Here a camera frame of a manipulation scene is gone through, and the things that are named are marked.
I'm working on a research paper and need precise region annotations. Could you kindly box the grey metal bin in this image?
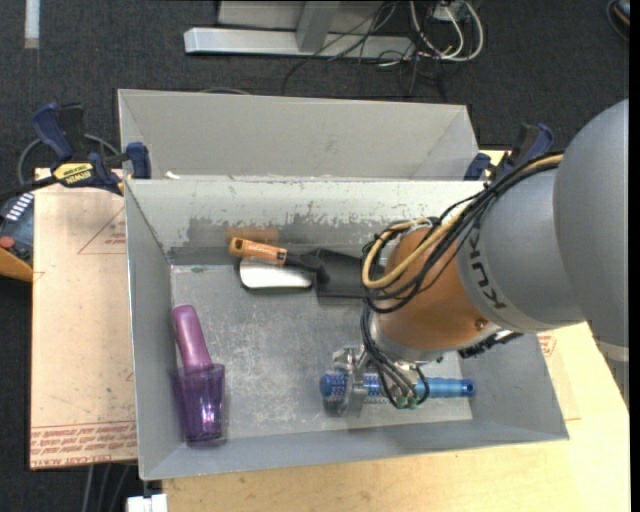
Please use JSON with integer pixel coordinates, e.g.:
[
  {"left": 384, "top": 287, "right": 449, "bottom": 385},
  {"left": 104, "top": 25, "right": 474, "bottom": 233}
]
[{"left": 117, "top": 88, "right": 571, "bottom": 482}]

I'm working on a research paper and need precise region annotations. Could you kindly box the blue knobbed tool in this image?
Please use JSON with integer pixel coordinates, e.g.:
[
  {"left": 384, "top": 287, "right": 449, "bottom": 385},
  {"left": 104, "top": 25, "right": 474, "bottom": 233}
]
[{"left": 318, "top": 369, "right": 476, "bottom": 404}]

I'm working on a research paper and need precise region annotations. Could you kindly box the orange and black tool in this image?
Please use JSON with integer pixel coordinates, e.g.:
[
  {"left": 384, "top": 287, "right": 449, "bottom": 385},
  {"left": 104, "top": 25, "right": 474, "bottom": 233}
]
[{"left": 228, "top": 236, "right": 330, "bottom": 282}]

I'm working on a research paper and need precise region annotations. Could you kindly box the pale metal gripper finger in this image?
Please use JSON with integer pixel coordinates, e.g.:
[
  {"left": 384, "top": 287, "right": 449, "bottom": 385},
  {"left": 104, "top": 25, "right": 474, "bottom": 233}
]
[
  {"left": 331, "top": 347, "right": 366, "bottom": 375},
  {"left": 323, "top": 374, "right": 370, "bottom": 419}
]

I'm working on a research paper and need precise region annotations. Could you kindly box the black flat scoop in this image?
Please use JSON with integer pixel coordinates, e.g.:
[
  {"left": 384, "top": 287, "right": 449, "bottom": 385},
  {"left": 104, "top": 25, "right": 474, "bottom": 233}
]
[{"left": 310, "top": 247, "right": 381, "bottom": 300}]

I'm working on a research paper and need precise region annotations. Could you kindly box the white oval object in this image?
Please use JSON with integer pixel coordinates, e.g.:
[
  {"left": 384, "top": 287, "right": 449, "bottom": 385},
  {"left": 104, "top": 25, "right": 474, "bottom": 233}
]
[{"left": 238, "top": 260, "right": 314, "bottom": 291}]

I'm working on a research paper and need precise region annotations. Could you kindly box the purple rounded handle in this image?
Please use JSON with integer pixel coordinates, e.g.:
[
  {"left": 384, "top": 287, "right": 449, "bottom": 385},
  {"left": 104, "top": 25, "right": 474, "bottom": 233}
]
[{"left": 171, "top": 304, "right": 216, "bottom": 374}]

